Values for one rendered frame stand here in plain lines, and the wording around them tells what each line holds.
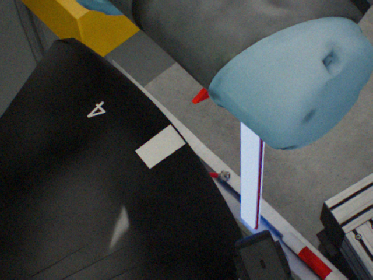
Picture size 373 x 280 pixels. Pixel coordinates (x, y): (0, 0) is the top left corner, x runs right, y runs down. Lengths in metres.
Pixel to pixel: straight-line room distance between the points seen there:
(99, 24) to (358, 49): 0.48
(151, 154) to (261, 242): 0.11
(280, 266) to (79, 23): 0.39
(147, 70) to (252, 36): 1.56
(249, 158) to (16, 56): 0.89
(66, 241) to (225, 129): 1.43
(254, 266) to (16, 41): 1.09
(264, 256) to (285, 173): 1.39
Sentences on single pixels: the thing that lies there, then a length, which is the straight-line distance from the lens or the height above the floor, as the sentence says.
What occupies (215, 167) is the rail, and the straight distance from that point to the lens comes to 0.88.
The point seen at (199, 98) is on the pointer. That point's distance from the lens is 0.55.
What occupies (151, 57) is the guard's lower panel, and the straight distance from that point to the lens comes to 1.87.
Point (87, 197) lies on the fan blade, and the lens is 0.51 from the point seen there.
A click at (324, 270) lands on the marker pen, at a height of 0.87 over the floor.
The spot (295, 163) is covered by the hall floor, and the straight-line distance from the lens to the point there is 1.86.
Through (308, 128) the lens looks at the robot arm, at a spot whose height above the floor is 1.34.
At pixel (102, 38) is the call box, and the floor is 1.02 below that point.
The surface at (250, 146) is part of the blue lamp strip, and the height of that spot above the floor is 1.05.
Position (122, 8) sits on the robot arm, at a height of 1.34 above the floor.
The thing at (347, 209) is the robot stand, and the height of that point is 0.23.
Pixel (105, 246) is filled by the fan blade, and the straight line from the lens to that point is 0.50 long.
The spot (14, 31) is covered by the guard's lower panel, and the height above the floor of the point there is 0.55.
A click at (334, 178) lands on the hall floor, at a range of 1.85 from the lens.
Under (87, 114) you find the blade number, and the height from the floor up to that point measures 1.20.
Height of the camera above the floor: 1.64
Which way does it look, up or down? 60 degrees down
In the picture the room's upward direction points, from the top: 7 degrees counter-clockwise
